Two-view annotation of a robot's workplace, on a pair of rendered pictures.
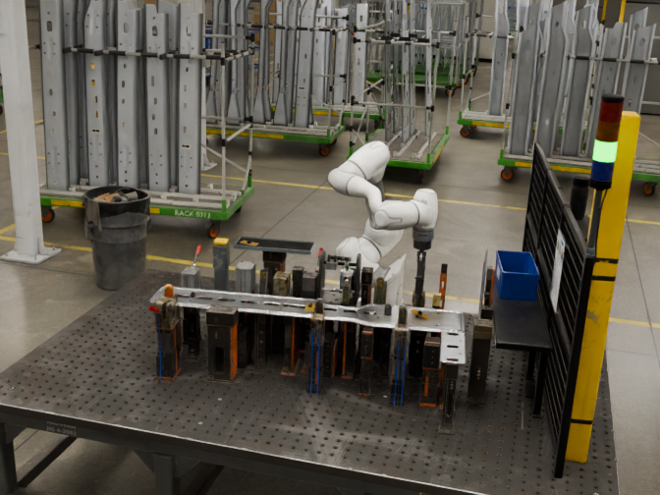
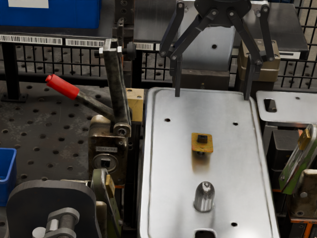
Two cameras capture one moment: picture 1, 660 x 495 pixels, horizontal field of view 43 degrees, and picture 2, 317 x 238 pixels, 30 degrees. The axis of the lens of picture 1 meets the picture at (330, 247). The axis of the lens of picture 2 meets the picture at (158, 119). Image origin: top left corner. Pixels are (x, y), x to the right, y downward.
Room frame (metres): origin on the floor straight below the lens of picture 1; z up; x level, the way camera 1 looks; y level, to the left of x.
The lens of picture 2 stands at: (3.52, 0.39, 1.70)
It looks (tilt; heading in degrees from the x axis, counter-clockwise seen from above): 39 degrees down; 261
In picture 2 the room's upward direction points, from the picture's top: 4 degrees clockwise
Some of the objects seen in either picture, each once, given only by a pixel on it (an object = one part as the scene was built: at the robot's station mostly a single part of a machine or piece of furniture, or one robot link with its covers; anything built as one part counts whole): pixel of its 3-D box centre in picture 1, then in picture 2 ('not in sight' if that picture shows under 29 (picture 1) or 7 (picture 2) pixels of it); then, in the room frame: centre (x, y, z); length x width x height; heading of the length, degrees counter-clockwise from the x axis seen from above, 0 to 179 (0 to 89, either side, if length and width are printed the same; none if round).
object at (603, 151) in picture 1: (605, 149); not in sight; (2.62, -0.86, 1.90); 0.07 x 0.07 x 0.06
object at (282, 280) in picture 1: (280, 313); not in sight; (3.56, 0.22, 0.89); 0.13 x 0.11 x 0.38; 173
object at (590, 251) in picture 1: (600, 184); not in sight; (2.62, -0.86, 1.79); 0.07 x 0.07 x 0.57
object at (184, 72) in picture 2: not in sight; (195, 124); (3.28, -0.65, 0.85); 0.12 x 0.03 x 0.30; 173
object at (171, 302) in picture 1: (167, 337); not in sight; (3.27, 0.68, 0.88); 0.15 x 0.11 x 0.36; 173
